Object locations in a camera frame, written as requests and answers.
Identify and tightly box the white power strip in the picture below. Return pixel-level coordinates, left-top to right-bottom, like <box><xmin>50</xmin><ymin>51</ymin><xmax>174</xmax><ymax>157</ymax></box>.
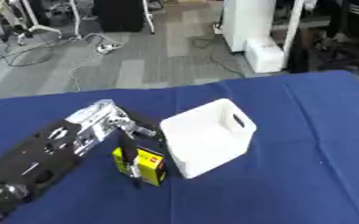
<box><xmin>95</xmin><ymin>43</ymin><xmax>124</xmax><ymax>55</ymax></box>

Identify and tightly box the white wheeled stand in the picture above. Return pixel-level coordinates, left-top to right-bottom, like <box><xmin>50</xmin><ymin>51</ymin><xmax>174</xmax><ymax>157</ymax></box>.
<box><xmin>0</xmin><ymin>0</ymin><xmax>65</xmax><ymax>46</ymax></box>

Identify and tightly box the black chair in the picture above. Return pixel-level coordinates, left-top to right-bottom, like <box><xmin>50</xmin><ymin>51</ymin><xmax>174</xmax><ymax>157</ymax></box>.
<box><xmin>288</xmin><ymin>0</ymin><xmax>359</xmax><ymax>84</ymax></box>

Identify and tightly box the black cabinet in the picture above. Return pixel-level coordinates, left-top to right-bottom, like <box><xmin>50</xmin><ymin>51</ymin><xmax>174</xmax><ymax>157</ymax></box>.
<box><xmin>92</xmin><ymin>0</ymin><xmax>146</xmax><ymax>33</ymax></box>

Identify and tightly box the white cabinet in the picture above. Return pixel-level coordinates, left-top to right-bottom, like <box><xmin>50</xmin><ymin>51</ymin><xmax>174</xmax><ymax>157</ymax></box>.
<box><xmin>221</xmin><ymin>0</ymin><xmax>287</xmax><ymax>74</ymax></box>

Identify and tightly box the yellow and black box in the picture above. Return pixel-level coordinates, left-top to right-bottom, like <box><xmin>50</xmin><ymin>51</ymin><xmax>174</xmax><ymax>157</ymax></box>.
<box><xmin>110</xmin><ymin>146</ymin><xmax>167</xmax><ymax>187</ymax></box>

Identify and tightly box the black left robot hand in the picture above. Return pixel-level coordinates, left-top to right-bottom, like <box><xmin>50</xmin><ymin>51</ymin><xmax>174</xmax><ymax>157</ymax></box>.
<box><xmin>106</xmin><ymin>112</ymin><xmax>165</xmax><ymax>190</ymax></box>

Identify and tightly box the white plastic box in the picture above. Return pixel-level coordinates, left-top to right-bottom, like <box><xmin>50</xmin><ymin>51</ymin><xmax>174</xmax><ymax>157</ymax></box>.
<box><xmin>158</xmin><ymin>98</ymin><xmax>258</xmax><ymax>179</ymax></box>

